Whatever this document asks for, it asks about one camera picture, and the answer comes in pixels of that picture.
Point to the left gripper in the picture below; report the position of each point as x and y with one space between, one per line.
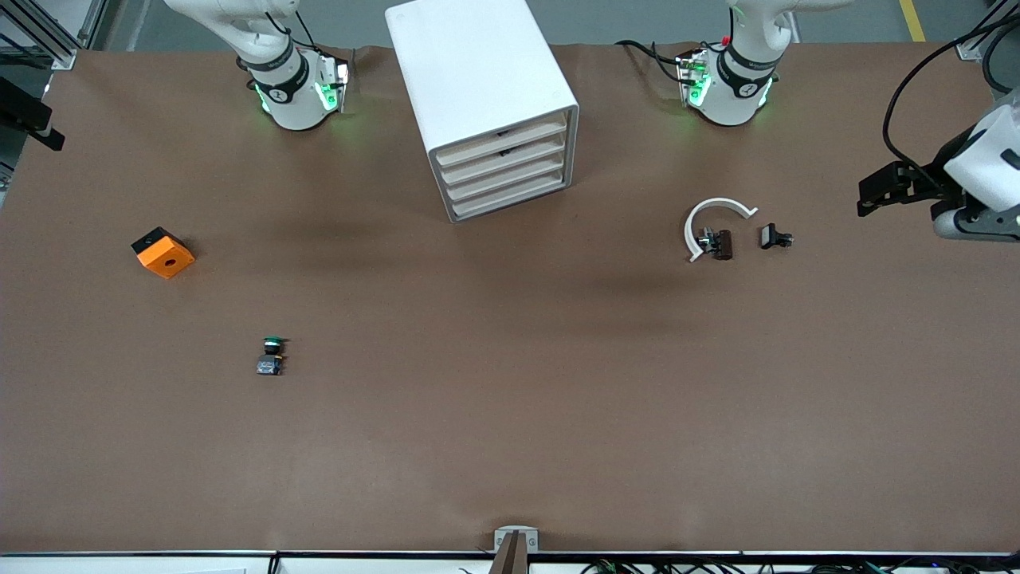
932 177

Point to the green push button switch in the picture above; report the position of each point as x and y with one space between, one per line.
271 365

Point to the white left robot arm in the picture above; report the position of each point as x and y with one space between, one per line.
729 104

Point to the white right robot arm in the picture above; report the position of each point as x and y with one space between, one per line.
291 108

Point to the small black electrical component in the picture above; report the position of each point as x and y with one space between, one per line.
770 236

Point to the orange box with hole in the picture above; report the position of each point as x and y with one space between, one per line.
166 259

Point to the small brown electrical component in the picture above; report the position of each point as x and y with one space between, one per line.
723 244

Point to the brown table mat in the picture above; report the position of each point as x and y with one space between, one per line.
510 399

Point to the aluminium frame profile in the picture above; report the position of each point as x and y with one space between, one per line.
48 36
976 44

